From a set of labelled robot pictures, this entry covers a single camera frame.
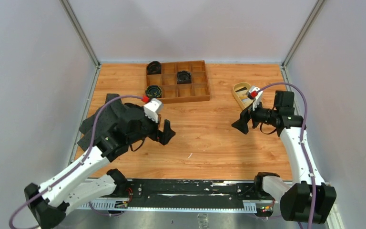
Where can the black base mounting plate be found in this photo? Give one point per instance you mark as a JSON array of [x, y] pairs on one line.
[[190, 196]]

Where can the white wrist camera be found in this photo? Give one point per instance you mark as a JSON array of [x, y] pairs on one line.
[[255, 94], [152, 109]]

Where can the credit cards in tray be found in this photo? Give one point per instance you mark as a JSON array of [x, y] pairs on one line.
[[242, 95]]

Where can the black coiled belt top-left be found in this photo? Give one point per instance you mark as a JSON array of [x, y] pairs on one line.
[[154, 67]]

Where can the dark grey dotted cloth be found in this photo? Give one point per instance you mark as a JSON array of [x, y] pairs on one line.
[[108, 117]]

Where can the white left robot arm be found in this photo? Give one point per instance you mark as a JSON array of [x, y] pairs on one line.
[[114, 129]]

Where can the wooden compartment tray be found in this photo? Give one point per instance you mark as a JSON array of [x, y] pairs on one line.
[[197, 91]]

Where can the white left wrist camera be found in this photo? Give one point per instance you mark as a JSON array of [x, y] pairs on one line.
[[152, 109]]

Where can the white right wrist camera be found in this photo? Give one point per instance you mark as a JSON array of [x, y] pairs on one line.
[[255, 94]]

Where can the yellow oval card tray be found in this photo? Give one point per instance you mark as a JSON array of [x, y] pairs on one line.
[[237, 86]]

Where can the black-green coiled belt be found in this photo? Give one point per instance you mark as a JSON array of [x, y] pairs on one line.
[[153, 91]]

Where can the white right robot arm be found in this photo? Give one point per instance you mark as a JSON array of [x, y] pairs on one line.
[[308, 199]]

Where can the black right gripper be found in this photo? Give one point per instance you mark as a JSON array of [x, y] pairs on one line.
[[245, 116]]

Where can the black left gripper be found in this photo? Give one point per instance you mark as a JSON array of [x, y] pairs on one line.
[[162, 136]]

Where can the black coiled belt middle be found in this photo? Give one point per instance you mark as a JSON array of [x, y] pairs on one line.
[[184, 77]]

